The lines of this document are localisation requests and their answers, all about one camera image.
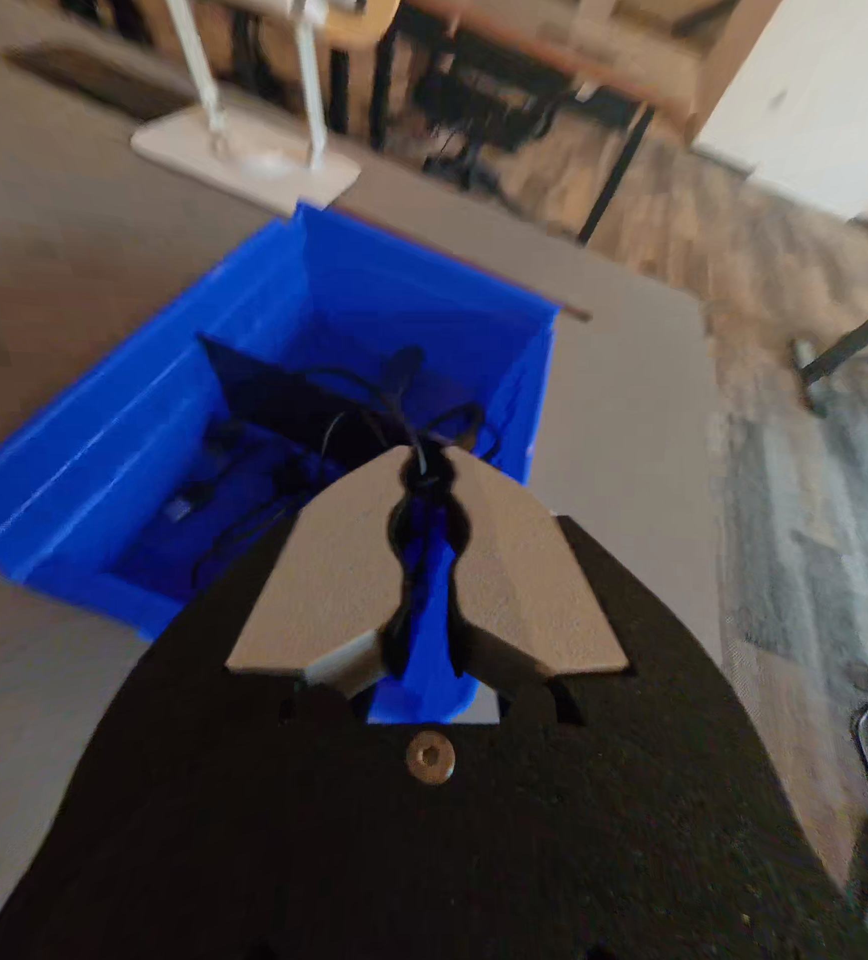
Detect white poster stand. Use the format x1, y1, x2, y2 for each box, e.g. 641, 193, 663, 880
131, 0, 363, 202

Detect black table leg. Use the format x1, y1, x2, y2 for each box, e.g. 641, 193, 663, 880
792, 283, 868, 421

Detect black USB cable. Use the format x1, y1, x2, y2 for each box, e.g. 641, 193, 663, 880
302, 343, 506, 500

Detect black bin divider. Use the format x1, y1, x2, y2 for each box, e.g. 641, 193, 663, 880
197, 333, 421, 455

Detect blue plastic bin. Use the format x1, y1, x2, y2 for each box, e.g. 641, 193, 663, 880
0, 201, 561, 725

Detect long wooden desk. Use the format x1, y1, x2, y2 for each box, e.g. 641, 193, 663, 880
370, 0, 663, 246

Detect black coiled cable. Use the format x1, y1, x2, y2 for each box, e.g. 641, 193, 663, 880
160, 420, 345, 595

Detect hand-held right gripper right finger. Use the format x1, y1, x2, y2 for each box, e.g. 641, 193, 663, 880
443, 446, 630, 687

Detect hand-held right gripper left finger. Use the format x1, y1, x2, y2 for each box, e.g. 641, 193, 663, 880
225, 446, 415, 700

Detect wooden poster backboard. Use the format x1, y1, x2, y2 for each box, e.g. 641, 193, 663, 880
231, 0, 403, 52

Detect black office chair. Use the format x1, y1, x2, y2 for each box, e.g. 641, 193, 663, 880
410, 28, 556, 190

